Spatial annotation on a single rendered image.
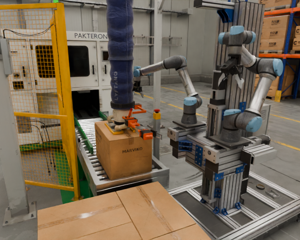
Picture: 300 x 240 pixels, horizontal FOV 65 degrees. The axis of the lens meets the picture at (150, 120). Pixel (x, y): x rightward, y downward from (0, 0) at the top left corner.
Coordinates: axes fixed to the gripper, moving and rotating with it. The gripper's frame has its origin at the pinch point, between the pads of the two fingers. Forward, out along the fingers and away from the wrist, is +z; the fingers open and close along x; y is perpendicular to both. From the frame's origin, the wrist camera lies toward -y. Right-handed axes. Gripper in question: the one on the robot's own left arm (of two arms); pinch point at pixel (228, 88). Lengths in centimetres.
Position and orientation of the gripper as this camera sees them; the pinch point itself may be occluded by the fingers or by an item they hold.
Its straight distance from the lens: 151.4
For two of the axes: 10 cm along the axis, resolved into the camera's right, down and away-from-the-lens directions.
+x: -6.7, -2.1, 7.1
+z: -0.1, 9.6, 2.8
